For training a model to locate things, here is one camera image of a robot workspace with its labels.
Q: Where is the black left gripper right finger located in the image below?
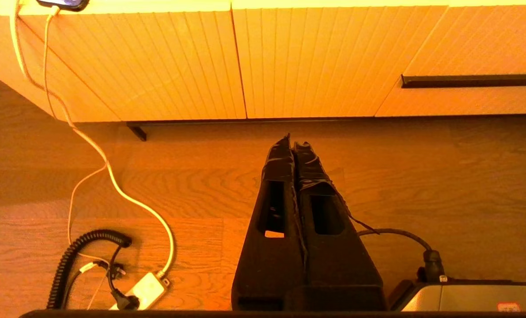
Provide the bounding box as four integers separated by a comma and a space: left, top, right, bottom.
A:
293, 141, 385, 288

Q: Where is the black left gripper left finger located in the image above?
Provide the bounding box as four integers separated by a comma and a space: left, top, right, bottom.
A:
231, 134, 307, 310

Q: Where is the white cabinet drawer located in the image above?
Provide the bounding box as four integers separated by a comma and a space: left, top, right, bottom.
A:
230, 1, 526, 119

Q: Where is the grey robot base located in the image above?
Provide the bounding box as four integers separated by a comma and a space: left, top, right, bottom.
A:
389, 277, 526, 312

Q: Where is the white low cabinet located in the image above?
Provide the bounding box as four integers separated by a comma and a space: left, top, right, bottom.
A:
0, 0, 526, 122

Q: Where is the white power strip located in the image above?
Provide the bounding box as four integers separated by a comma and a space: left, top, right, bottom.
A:
109, 272, 170, 310

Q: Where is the white ribbed cabinet front panel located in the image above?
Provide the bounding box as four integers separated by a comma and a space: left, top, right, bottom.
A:
15, 10, 247, 122
0, 13, 122, 122

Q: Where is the black smartphone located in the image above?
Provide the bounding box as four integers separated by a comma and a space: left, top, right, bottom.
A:
35, 0, 89, 11

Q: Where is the black cable with connector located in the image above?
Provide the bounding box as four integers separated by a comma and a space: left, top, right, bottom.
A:
358, 228, 445, 283

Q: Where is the thick white cable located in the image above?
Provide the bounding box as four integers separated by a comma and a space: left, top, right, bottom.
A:
8, 0, 176, 279

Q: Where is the black plug with cable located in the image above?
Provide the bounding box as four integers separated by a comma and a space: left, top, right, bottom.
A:
106, 245, 140, 310

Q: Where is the black coiled cable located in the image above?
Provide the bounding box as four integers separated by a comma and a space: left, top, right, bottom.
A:
45, 229, 133, 310

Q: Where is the thin white cable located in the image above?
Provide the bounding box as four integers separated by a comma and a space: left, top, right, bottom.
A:
41, 5, 110, 310

